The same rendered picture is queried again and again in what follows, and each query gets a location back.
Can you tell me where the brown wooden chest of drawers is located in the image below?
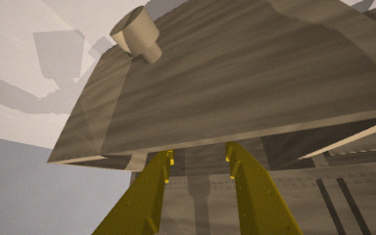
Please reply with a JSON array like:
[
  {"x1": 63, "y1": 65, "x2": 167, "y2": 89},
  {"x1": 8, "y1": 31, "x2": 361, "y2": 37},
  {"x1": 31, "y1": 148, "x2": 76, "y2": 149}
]
[{"x1": 165, "y1": 153, "x2": 376, "y2": 235}]

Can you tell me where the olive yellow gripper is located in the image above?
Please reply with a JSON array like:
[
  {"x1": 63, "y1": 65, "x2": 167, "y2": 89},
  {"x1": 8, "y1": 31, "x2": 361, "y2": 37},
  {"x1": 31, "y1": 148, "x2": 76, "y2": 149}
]
[{"x1": 91, "y1": 141, "x2": 304, "y2": 235}]

